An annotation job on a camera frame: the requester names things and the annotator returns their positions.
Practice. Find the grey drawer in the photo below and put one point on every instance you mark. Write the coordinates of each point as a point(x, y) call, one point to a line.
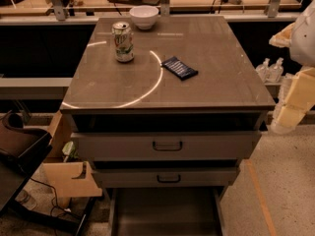
point(167, 146)
point(154, 178)

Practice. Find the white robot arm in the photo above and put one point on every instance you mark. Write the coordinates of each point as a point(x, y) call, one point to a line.
point(302, 45)

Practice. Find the clear sanitizer bottle left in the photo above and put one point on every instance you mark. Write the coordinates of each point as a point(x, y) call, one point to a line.
point(263, 69)

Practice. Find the top grey drawer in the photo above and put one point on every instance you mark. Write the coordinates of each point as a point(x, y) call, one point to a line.
point(167, 146)

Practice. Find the white ceramic bowl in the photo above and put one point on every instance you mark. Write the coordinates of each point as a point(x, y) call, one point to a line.
point(144, 16)

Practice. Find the green white soda can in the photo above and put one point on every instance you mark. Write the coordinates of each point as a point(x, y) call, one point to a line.
point(122, 35)

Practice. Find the dark blue rxbar wrapper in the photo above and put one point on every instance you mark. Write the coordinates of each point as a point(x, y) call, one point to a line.
point(179, 69)

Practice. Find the grey metal rail frame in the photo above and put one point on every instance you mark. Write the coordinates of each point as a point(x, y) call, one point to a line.
point(39, 55)

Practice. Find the grey drawer cabinet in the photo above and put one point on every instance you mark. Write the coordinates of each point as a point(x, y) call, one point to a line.
point(141, 97)

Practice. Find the clear sanitizer bottle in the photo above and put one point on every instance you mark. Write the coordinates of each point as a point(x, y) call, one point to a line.
point(275, 71)
point(263, 69)

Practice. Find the clear sanitizer bottle right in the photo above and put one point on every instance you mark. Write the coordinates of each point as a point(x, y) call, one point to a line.
point(275, 71)

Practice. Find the dark brown chair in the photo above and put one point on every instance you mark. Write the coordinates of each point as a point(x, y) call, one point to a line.
point(22, 150)

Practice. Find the open bottom drawer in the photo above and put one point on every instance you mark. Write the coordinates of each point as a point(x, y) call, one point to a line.
point(166, 212)

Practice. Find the tan cardboard box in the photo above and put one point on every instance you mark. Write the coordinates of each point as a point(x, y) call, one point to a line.
point(71, 179)

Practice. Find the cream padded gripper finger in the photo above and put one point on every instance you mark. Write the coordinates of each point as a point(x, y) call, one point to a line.
point(296, 98)
point(283, 38)

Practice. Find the middle grey drawer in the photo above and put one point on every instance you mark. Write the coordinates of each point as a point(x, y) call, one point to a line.
point(154, 178)

